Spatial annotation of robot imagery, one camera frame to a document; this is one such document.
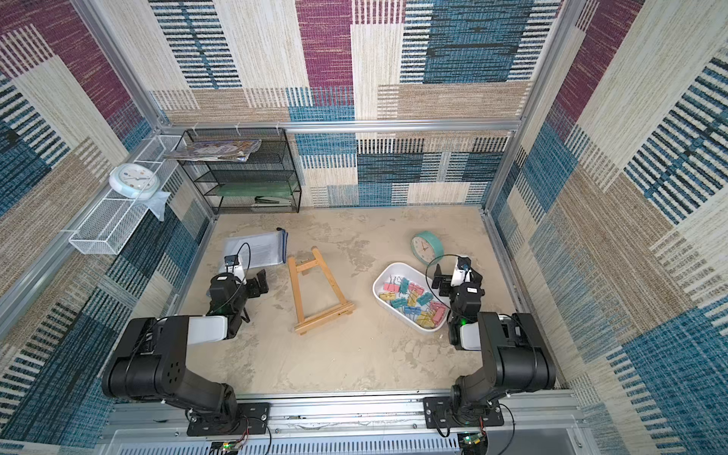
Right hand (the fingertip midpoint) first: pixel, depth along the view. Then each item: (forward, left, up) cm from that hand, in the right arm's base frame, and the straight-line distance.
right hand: (456, 263), depth 90 cm
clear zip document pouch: (+16, +70, -13) cm, 73 cm away
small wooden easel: (-12, +36, -7) cm, 39 cm away
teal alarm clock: (+8, +7, -2) cm, 11 cm away
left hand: (0, +67, -3) cm, 67 cm away
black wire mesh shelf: (+36, +67, +4) cm, 76 cm away
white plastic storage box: (-5, +15, -11) cm, 19 cm away
